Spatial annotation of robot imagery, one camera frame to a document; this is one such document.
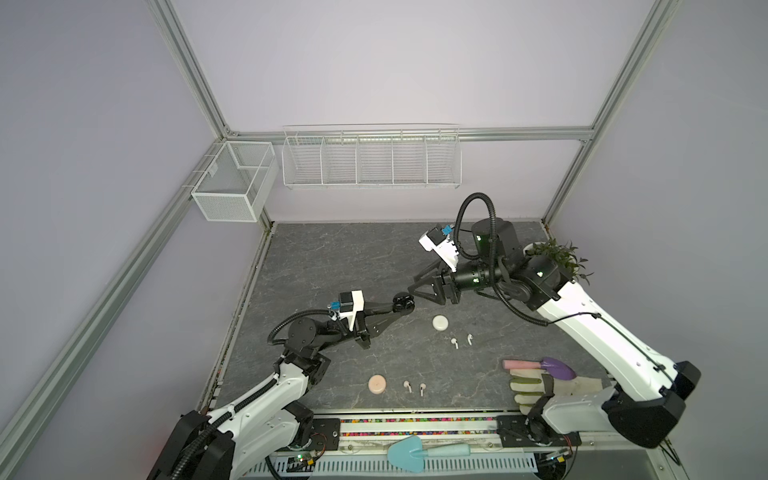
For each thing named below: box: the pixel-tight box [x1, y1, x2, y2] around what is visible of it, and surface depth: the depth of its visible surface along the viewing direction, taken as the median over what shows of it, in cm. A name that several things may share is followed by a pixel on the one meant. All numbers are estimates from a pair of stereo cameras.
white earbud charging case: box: [431, 314, 450, 332], surface depth 94 cm
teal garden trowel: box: [387, 435, 471, 474], surface depth 72 cm
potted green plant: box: [523, 238, 594, 285], surface depth 91 cm
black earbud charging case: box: [392, 292, 416, 315], surface depth 64 cm
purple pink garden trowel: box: [502, 357, 577, 380], surface depth 85 cm
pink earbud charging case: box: [368, 374, 387, 395], surface depth 82 cm
